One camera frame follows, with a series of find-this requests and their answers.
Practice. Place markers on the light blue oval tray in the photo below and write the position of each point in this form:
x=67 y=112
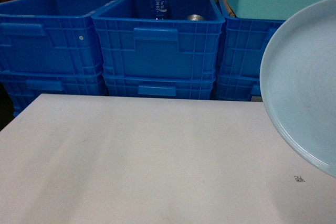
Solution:
x=297 y=83

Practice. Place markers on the blue crate bottom middle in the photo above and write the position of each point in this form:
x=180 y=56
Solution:
x=119 y=86

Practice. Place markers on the blue crate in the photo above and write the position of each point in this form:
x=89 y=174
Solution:
x=242 y=43
x=51 y=36
x=119 y=86
x=236 y=88
x=134 y=44
x=24 y=88

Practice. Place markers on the blue crate top middle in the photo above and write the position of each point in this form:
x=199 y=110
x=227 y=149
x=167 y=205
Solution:
x=134 y=44

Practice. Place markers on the blue crate bottom right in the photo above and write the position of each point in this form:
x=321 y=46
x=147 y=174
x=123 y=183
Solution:
x=236 y=88

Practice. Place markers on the metal can top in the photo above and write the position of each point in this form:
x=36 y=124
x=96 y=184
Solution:
x=195 y=17

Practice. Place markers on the blue crate top right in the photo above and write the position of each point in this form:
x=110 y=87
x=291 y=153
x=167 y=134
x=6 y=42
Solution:
x=242 y=43

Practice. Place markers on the clear water bottle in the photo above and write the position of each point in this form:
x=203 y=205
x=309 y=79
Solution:
x=159 y=9

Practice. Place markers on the blue crate top left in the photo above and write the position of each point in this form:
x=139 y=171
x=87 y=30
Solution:
x=51 y=36

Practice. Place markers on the blue crate bottom left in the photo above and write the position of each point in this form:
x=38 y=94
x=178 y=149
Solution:
x=24 y=88

